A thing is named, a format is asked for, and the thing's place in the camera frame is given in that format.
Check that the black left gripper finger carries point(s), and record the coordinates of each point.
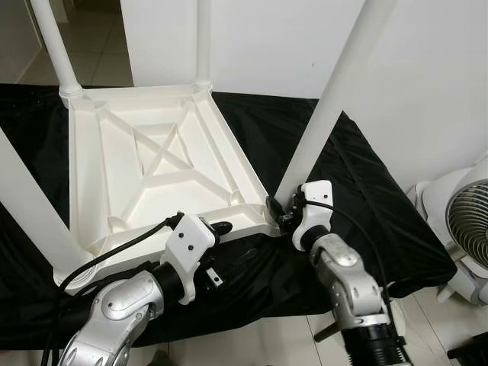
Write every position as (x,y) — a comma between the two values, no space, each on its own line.
(221,228)

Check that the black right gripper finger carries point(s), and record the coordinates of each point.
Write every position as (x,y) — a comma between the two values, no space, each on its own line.
(274,207)

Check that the white plastic children table top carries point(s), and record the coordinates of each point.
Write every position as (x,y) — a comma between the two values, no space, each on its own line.
(91,168)

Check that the black table cloth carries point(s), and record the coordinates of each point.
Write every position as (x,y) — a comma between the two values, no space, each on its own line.
(366,229)

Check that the black metal table leg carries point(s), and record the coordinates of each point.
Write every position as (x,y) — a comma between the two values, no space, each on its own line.
(326,333)

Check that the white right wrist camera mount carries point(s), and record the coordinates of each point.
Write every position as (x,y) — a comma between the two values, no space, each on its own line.
(314,206)

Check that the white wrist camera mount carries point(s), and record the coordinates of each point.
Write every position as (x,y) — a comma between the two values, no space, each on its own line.
(187,244)
(314,206)

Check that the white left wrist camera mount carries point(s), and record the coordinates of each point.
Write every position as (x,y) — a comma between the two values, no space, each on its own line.
(187,244)

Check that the white pedestal fan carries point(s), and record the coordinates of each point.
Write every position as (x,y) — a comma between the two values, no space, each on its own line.
(457,221)

